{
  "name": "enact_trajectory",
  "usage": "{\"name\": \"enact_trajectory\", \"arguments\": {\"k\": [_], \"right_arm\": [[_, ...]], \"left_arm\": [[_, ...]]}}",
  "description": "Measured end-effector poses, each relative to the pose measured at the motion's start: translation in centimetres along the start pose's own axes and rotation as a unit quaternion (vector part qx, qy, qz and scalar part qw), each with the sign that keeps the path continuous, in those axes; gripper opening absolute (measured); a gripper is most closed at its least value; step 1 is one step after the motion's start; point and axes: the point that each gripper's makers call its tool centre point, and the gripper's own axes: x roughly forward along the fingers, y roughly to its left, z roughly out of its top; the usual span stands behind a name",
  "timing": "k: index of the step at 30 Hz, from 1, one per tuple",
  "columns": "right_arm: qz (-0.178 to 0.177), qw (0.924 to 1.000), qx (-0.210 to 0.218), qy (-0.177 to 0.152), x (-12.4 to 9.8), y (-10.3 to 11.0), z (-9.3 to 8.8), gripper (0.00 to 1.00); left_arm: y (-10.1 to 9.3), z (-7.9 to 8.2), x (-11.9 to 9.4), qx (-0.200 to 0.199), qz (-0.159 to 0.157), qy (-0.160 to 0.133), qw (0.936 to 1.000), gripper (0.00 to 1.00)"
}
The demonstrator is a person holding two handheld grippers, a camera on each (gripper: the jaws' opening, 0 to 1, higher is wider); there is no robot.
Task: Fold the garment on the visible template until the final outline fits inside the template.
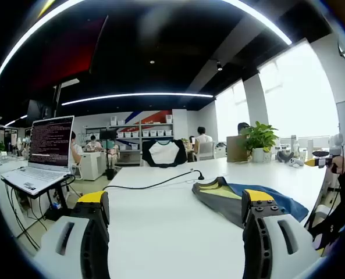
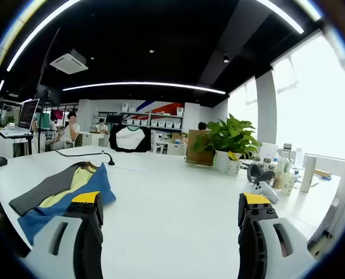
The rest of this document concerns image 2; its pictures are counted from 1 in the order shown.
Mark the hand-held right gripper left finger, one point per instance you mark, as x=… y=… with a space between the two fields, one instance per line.
x=85 y=232

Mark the black white raglan shirt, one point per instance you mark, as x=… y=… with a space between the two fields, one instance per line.
x=128 y=138

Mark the ceiling air conditioner unit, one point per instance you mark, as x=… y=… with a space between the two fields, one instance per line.
x=69 y=64

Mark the wooden block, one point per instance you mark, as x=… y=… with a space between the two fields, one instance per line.
x=323 y=173

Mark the small black puck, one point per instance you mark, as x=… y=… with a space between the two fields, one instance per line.
x=0 y=161

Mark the open laptop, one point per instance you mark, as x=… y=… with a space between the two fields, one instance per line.
x=28 y=113

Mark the green potted plant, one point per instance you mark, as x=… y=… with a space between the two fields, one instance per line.
x=233 y=133

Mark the white card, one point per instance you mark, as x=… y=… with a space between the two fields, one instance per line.
x=268 y=151

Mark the tall white cylinder bottle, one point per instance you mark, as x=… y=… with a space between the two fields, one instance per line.
x=307 y=174

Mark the black ceiling spotlight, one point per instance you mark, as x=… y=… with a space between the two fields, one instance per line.
x=226 y=58

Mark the teal board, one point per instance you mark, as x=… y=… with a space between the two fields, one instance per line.
x=45 y=120

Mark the yellow blue grey garment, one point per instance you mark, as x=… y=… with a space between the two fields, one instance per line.
x=102 y=186

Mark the small potted plant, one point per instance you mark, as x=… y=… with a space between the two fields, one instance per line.
x=9 y=120

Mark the white chair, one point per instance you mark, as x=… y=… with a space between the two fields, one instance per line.
x=158 y=145

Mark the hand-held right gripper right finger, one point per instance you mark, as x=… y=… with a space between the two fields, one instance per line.
x=253 y=232

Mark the green printed paper cup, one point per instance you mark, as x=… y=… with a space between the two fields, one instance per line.
x=288 y=184

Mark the small cup with yellow label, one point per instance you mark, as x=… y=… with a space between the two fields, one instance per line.
x=234 y=167

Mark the white game controller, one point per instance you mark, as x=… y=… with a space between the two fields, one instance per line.
x=265 y=191

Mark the silver thermos bottle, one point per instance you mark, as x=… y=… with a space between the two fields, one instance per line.
x=287 y=148

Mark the black gooseneck microphone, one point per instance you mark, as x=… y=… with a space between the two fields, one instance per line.
x=111 y=162

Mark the labelled plastic bottle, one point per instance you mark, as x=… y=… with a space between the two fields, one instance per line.
x=280 y=171

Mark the shelf with white bins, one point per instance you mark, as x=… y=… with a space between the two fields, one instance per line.
x=166 y=124

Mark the brown cardboard board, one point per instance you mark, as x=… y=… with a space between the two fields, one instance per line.
x=198 y=157

